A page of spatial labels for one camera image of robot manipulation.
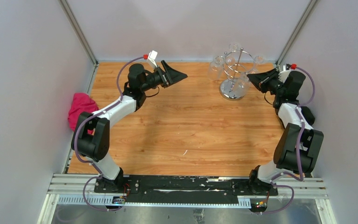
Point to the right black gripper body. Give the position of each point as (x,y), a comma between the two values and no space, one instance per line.
(271,85)

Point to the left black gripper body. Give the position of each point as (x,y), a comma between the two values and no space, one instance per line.
(157,78)

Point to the patterned clear wine glass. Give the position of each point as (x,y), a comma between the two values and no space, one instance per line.
(241,85)

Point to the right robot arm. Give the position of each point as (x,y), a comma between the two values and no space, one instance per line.
(298,148)

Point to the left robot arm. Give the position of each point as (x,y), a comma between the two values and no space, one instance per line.
(91,139)

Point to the clear wine glass right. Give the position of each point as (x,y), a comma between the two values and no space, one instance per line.
(259,61)

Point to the chrome wine glass rack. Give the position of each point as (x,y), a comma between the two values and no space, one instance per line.
(244,64)

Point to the clear wine glass back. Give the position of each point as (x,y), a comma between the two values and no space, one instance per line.
(233,53)

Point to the clear wine glass left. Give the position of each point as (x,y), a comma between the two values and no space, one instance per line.
(215,68)

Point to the black cloth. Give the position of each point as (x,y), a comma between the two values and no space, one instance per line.
(308,115)

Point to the pink cloth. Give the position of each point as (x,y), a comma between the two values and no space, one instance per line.
(81,102)

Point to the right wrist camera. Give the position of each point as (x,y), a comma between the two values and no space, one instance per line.
(283,75)

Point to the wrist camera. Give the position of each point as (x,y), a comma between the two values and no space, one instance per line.
(283,75)
(151,59)

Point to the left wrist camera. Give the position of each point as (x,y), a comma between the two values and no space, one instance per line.
(151,59)

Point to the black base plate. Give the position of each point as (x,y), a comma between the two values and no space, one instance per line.
(183,189)

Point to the aluminium frame rail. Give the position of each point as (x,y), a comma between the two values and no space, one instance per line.
(79,189)

